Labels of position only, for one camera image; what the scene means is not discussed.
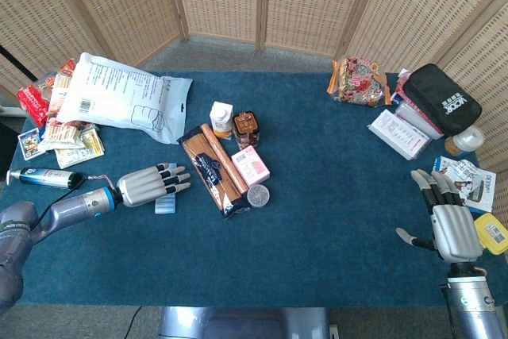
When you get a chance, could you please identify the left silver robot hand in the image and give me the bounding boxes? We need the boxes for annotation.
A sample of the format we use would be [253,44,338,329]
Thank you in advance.
[116,162,192,208]

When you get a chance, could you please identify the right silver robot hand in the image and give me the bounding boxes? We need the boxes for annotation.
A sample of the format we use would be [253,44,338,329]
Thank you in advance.
[395,169,485,264]

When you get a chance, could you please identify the light blue packet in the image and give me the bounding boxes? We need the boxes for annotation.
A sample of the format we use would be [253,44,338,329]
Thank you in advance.
[154,162,178,216]

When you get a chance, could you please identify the dark blue spaghetti pack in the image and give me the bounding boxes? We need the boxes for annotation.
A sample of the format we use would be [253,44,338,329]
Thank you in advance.
[177,124,252,221]

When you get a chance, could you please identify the long brown stick box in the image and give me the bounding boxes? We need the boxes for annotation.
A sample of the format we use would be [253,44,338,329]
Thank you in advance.
[199,123,250,194]

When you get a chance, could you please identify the pink box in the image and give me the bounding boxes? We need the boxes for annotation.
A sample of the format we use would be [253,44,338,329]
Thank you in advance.
[230,144,271,187]

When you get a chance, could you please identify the round silver tin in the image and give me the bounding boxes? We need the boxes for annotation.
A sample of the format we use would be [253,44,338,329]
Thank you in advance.
[245,183,272,209]

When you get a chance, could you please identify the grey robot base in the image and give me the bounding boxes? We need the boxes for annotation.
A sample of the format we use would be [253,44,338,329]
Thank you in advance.
[158,306,330,339]

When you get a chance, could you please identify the yellow container with label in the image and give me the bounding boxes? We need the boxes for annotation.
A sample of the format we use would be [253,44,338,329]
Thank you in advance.
[472,213,508,255]

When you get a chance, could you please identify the white blue printed package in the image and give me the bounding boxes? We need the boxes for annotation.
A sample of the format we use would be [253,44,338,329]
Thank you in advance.
[432,155,497,214]

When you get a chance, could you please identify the yellow white sachet pack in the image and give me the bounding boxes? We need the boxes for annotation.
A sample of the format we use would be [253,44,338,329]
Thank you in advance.
[54,129,106,169]

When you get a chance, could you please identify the clear biscuit stick pack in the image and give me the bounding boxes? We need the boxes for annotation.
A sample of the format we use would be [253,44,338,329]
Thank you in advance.
[41,119,95,152]

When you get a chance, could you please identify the large white plastic bag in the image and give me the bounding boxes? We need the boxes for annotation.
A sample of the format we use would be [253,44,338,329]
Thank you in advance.
[56,52,194,145]

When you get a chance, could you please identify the blue white tube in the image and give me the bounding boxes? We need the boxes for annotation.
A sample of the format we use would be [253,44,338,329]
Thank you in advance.
[6,167,87,191]

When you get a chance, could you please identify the white orange drink carton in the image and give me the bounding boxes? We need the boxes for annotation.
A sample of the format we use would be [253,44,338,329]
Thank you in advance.
[209,101,234,141]

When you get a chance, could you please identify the white printed box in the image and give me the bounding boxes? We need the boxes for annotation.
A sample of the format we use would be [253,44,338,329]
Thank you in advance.
[368,108,432,161]

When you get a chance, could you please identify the small blue picture card pack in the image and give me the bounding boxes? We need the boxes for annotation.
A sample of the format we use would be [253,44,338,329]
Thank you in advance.
[17,127,43,156]

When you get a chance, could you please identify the brown jar with orange lid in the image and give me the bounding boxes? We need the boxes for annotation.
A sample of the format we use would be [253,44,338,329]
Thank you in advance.
[232,110,261,149]

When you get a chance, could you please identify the red snack packets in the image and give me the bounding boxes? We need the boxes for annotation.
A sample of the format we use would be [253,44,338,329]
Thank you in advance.
[39,59,77,117]

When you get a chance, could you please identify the black zip pouch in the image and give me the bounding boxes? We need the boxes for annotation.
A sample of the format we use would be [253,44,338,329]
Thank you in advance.
[402,63,483,137]

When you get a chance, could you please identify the red snack pack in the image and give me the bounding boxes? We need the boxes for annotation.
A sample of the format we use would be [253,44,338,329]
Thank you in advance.
[17,84,51,129]

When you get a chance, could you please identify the blue felt table cover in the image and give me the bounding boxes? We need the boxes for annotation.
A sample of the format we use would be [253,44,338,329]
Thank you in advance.
[0,71,508,308]

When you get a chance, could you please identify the colourful snack bag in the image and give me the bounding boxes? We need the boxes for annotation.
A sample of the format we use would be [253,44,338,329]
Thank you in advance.
[326,56,392,109]

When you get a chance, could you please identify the wicker folding screen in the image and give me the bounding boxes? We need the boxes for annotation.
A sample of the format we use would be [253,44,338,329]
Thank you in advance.
[0,0,508,173]

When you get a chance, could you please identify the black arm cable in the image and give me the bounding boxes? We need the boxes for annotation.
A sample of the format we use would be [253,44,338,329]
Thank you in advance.
[32,174,117,235]

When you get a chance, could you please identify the thin black floor cable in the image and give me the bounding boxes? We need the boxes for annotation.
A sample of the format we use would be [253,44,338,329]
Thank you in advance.
[125,306,144,339]

